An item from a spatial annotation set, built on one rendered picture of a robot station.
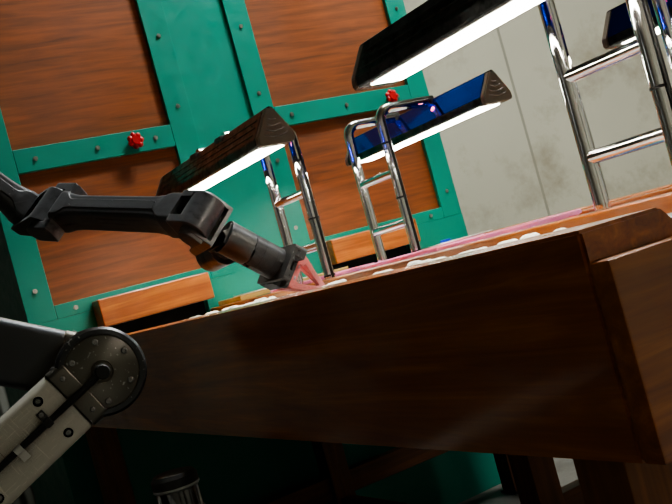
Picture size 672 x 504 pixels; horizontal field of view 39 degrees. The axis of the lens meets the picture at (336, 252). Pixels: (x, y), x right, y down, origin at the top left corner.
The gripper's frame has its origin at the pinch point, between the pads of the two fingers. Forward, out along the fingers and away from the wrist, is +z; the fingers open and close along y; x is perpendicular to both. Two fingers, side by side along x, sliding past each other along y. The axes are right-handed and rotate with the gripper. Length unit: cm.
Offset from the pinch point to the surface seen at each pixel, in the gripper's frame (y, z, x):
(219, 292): 91, 15, -14
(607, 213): -53, 11, -11
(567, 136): 213, 203, -204
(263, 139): 14.3, -14.9, -25.0
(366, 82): -24.7, -16.2, -24.3
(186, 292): 86, 5, -9
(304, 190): 36.0, 5.3, -29.2
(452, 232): 90, 78, -64
